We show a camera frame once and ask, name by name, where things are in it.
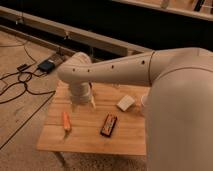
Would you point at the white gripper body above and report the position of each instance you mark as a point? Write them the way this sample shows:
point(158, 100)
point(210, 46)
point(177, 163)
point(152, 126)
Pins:
point(80, 93)

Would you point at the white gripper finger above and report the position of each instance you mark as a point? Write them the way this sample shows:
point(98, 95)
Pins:
point(92, 102)
point(73, 106)

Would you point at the orange pepper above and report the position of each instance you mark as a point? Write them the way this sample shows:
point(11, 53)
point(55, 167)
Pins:
point(66, 121)

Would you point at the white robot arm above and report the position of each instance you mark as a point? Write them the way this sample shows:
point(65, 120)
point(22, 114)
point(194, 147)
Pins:
point(179, 114)

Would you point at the dark snack bar package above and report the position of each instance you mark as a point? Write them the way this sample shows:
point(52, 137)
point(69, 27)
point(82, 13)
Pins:
point(108, 125)

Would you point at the white sponge block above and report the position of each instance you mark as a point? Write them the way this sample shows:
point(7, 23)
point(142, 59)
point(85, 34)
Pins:
point(126, 102)

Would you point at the wooden table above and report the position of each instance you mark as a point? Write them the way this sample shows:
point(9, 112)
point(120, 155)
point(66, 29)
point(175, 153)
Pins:
point(127, 138)

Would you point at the black power adapter box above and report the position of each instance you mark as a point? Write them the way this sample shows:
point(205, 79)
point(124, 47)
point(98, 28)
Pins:
point(46, 66)

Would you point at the white paper cup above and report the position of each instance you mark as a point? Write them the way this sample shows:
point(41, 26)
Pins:
point(144, 100)

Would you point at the long wooden beam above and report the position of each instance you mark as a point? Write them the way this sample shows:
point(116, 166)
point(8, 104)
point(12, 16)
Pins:
point(72, 33)

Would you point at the small black plug box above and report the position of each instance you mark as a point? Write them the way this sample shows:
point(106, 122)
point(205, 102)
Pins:
point(22, 67)

